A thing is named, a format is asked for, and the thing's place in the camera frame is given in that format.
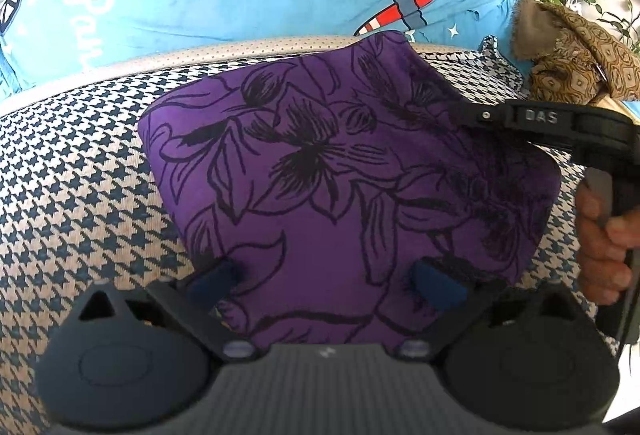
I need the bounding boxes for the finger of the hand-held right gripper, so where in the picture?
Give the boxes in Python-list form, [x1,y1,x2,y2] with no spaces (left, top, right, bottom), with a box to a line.
[460,101,576,151]

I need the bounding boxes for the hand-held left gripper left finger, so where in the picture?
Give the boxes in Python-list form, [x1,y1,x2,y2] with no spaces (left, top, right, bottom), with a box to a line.
[65,260,261,363]

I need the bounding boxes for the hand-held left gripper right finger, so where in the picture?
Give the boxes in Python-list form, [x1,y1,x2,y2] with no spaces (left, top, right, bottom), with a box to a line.
[395,260,587,361]

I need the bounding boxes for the purple floral garment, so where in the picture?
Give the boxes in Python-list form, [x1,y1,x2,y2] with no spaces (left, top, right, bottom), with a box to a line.
[137,30,563,351]

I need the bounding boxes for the person's right hand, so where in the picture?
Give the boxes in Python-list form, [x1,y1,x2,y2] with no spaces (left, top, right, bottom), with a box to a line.
[575,185,640,306]

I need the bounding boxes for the brown patterned garment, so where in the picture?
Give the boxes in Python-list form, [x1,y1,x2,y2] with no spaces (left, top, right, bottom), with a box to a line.
[510,0,640,105]

